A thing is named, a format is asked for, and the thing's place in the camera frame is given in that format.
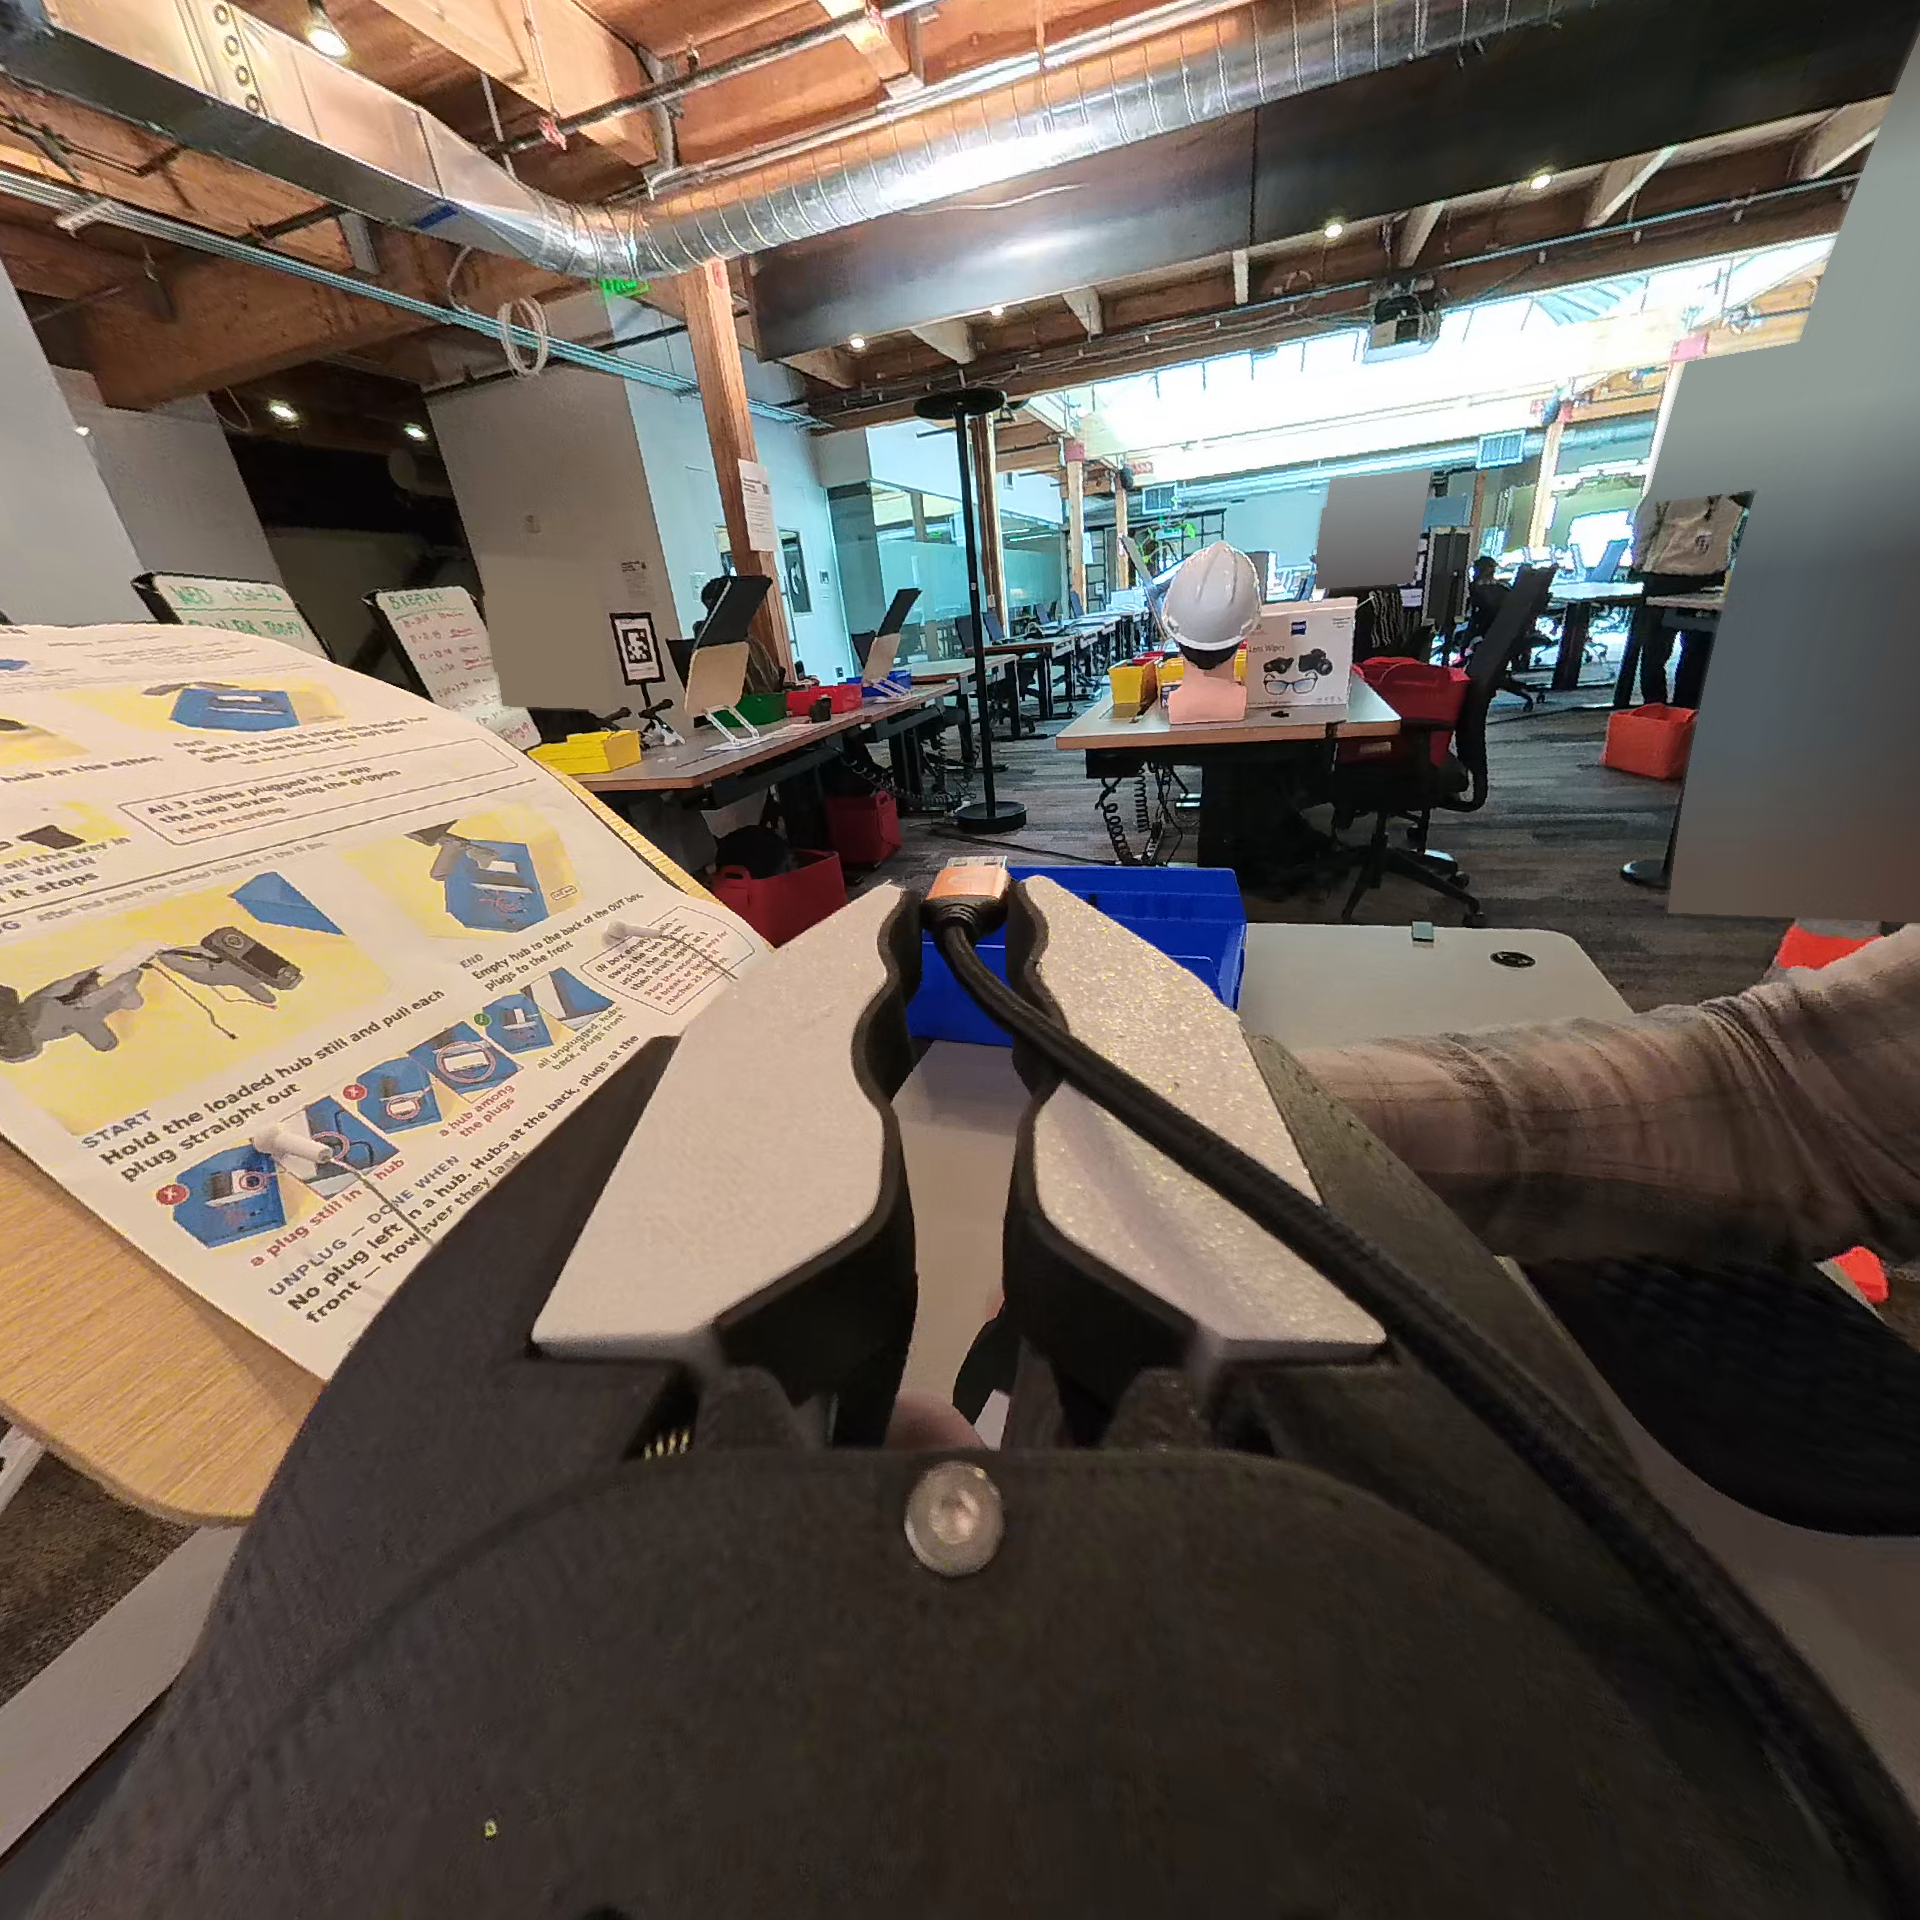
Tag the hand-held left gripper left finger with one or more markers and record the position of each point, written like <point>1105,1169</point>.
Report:
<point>707,1201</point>

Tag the orange plastic bin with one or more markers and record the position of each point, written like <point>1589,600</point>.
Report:
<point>1650,742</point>

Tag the wooden work table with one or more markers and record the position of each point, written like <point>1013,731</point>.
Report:
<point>721,751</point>
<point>1231,730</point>

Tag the wooden column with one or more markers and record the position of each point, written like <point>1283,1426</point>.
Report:
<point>721,450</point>

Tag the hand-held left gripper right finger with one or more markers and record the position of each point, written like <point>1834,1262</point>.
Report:
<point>1202,1201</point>

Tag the blue plastic bin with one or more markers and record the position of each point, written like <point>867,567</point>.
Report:
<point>1155,947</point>

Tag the red office chair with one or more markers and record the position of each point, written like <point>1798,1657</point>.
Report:
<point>1419,706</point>

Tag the person's right forearm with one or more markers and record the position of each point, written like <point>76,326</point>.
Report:
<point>1622,1112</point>

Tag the printed instruction sheet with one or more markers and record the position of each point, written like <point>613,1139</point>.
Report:
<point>300,991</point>

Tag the black wrist rest pad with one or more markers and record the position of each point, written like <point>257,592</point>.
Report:
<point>1740,1394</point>

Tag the white cardboard box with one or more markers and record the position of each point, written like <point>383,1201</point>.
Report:
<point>1299,654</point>

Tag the yellow plastic bin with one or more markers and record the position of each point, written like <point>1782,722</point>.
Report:
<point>587,755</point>

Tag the red plastic bin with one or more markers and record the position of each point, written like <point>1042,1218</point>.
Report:
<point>780,894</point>

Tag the white hard hat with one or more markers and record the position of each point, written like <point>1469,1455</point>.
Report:
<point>1210,592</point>

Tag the white easel board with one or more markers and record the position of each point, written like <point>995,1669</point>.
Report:
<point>442,646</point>
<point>236,610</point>

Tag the instruction sheet on stand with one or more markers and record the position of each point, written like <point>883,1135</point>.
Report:
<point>123,1382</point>

